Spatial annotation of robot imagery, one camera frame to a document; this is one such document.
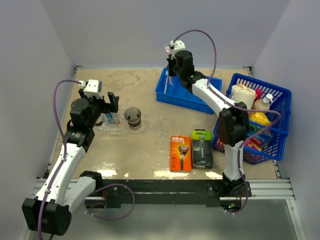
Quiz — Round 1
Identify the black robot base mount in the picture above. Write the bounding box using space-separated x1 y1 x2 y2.
87 179 252 208

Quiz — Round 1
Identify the pink toothbrush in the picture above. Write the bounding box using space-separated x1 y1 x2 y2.
164 45 174 86

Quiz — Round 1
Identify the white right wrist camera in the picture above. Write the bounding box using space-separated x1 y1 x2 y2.
169 40 186 59

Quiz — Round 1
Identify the orange Gillette Fusion5 razor box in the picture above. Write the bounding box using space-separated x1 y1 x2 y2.
170 135 192 172

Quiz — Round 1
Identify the light blue toothpaste tube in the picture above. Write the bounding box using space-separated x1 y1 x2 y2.
105 112 114 125

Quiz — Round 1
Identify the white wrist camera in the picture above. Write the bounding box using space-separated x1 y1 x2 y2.
169 40 186 59
78 79 103 99

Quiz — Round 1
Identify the pink packet in basket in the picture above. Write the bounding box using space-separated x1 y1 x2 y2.
254 88 264 101

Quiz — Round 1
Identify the beige wrapped roll package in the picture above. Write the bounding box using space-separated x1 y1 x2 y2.
230 84 256 110

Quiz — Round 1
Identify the yellow snack packet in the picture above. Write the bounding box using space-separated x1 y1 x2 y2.
249 112 271 126

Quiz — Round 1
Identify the red blue packet in basket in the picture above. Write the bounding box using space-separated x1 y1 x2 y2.
245 131 274 152

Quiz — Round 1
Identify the blue toothbrush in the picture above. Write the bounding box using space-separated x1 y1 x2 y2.
163 70 169 94

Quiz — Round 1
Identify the glass cup with brown band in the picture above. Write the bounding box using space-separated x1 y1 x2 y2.
94 114 105 127

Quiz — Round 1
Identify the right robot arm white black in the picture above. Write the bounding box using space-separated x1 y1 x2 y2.
167 50 249 197

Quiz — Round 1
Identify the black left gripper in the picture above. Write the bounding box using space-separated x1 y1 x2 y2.
79 89 119 129

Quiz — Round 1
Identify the blue plastic shopping basket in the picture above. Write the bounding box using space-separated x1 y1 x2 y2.
212 72 293 166

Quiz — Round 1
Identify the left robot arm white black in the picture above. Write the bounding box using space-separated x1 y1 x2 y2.
22 89 120 236

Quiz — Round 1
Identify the lotion pump bottle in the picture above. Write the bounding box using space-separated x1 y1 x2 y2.
252 93 273 110

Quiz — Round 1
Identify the blue plastic divided bin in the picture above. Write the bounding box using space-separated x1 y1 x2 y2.
155 67 215 114

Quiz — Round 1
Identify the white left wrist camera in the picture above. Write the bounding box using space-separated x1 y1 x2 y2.
78 79 103 99

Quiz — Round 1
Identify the green black Gillette razor box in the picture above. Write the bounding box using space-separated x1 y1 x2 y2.
191 129 214 169

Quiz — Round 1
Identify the white toothpaste tube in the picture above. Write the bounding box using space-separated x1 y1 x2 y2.
111 112 121 126

